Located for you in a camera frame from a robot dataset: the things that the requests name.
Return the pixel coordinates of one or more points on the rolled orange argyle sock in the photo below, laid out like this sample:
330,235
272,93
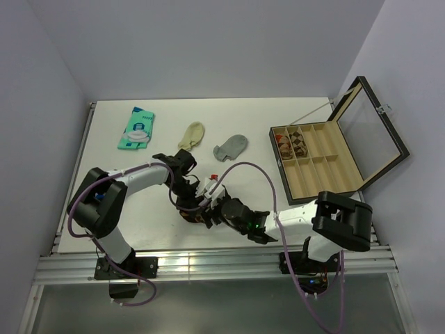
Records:
284,146

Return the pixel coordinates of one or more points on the brown argyle sock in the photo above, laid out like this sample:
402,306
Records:
298,144
193,217

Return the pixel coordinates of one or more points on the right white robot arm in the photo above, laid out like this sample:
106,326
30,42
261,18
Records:
329,223

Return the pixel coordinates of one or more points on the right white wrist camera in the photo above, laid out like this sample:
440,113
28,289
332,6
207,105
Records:
217,193

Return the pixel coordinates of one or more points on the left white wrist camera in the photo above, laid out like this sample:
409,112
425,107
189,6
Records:
205,186

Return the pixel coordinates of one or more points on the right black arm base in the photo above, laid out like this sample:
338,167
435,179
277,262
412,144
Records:
313,275

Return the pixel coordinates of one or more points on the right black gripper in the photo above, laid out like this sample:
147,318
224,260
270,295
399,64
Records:
213,212

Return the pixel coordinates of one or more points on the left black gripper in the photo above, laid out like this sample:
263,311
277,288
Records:
192,202

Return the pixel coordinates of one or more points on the cream ankle sock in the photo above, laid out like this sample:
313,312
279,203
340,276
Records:
192,136

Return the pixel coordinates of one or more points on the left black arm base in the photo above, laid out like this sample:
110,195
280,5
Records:
126,279

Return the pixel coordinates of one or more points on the rolled brown argyle sock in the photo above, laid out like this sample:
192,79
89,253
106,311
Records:
298,144

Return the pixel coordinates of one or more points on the grey ankle sock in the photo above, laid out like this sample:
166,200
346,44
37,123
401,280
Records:
231,148

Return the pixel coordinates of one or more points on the black compartment storage box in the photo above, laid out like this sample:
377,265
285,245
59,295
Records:
356,146

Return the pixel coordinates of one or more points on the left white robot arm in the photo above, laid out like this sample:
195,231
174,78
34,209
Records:
96,207

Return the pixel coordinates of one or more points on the teal patterned sock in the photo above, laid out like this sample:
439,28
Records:
138,132

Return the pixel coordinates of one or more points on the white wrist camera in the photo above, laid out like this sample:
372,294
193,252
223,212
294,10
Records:
205,186
217,193

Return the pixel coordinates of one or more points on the aluminium frame rail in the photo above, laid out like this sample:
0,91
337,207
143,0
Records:
216,264

